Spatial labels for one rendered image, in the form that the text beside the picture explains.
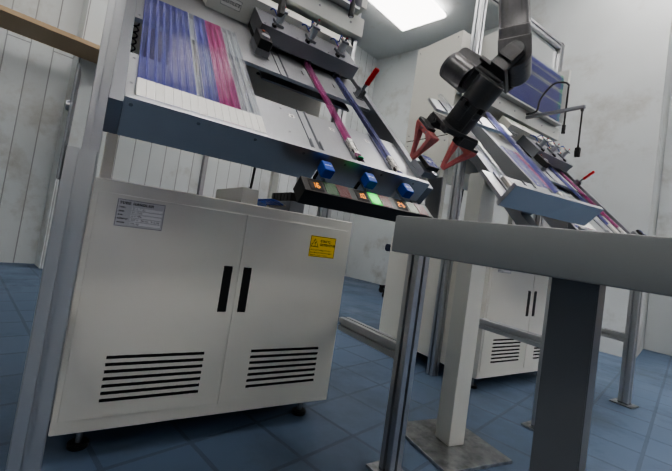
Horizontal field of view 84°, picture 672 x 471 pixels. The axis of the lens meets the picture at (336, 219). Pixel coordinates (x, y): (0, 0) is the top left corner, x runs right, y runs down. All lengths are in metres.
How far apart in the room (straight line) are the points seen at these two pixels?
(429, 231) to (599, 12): 3.94
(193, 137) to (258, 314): 0.56
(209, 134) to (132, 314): 0.49
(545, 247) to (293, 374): 0.95
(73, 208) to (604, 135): 3.62
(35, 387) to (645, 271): 0.73
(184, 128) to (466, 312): 0.91
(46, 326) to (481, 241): 0.60
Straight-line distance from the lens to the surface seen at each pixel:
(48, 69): 3.92
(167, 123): 0.68
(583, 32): 4.20
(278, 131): 0.79
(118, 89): 0.69
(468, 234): 0.37
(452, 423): 1.29
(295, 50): 1.24
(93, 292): 0.99
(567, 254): 0.34
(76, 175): 0.68
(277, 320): 1.11
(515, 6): 0.89
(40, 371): 0.72
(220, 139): 0.70
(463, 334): 1.22
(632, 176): 3.67
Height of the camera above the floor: 0.57
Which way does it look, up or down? 3 degrees up
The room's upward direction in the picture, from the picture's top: 8 degrees clockwise
